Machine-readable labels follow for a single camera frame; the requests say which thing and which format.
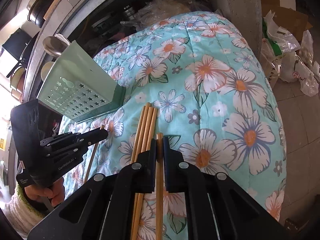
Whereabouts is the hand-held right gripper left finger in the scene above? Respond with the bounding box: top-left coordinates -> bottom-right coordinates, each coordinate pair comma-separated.
27,137 -> 157,240

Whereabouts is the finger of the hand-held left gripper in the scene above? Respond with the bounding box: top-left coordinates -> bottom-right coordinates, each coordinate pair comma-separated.
47,142 -> 89,159
40,129 -> 108,147

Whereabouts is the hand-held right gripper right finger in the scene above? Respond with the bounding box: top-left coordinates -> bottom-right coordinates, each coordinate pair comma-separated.
162,136 -> 287,240

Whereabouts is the single wooden chopstick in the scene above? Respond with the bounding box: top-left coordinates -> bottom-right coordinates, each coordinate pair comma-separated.
83,125 -> 105,183
155,133 -> 164,240

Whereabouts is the green star-pattern utensil holder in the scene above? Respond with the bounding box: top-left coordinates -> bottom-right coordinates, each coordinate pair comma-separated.
37,40 -> 125,123

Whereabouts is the cream plastic ladle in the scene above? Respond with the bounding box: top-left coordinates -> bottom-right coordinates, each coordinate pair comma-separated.
41,61 -> 56,83

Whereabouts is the large metal spoon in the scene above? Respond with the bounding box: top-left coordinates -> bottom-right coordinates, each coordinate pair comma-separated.
43,36 -> 67,57

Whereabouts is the person's left hand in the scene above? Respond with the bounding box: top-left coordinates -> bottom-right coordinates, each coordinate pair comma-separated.
24,177 -> 66,207

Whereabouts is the cream and copper pot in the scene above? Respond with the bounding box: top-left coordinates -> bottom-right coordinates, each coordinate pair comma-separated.
9,64 -> 27,98

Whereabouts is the floral turquoise blanket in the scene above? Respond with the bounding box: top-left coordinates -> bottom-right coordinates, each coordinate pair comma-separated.
58,11 -> 287,240

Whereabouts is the black appliance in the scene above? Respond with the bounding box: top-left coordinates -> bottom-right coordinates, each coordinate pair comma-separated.
2,27 -> 32,55

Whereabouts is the black pot with metal lid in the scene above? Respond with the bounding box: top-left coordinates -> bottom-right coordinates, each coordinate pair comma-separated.
27,0 -> 66,28

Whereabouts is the stacked metal pot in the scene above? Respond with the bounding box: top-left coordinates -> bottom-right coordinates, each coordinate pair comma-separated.
122,4 -> 137,20

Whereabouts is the yellowish clear plastic bag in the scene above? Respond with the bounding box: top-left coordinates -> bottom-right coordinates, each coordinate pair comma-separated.
142,0 -> 213,24

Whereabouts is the clear red-print plastic bag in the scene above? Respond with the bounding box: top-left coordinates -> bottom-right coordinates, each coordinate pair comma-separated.
269,52 -> 320,97

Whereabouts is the white green plastic bag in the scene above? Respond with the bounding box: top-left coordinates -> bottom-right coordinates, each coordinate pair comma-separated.
262,10 -> 300,57

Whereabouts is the cardboard box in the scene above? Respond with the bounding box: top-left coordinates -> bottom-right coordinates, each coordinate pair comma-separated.
259,0 -> 313,43

